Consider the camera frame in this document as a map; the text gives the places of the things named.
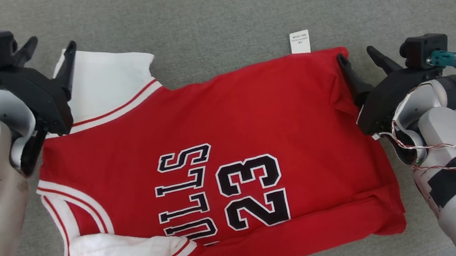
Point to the red Bulls 23 basketball jersey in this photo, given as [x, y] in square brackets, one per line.
[253, 121]

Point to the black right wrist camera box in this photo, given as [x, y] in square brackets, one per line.
[423, 50]

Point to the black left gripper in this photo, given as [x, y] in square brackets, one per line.
[42, 99]

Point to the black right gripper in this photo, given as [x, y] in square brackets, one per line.
[384, 101]

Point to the grey fabric sofa cushion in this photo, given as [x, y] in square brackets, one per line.
[214, 9]

